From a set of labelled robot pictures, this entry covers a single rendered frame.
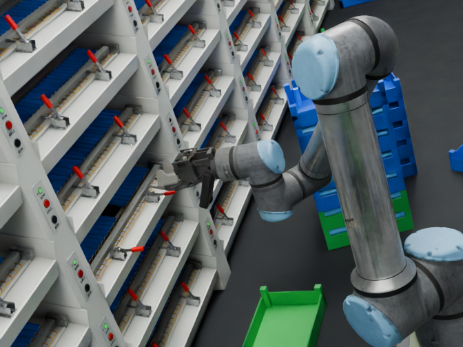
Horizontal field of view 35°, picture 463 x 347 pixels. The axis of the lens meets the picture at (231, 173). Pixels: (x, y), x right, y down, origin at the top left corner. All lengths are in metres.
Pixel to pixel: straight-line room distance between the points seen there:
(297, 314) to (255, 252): 0.41
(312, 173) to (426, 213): 0.80
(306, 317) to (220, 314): 0.30
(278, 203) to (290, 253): 0.71
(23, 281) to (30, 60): 0.48
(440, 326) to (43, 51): 1.14
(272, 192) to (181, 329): 0.60
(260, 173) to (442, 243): 0.48
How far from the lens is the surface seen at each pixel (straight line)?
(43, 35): 1.81
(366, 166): 1.53
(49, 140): 1.74
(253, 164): 1.87
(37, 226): 1.64
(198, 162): 1.94
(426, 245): 1.79
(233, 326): 2.38
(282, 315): 2.35
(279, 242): 2.68
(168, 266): 2.21
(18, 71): 1.66
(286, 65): 3.62
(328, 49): 1.44
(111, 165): 1.98
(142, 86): 2.19
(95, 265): 1.91
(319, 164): 1.89
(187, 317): 2.32
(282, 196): 1.91
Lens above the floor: 1.48
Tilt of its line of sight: 27 degrees down
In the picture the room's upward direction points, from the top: 18 degrees counter-clockwise
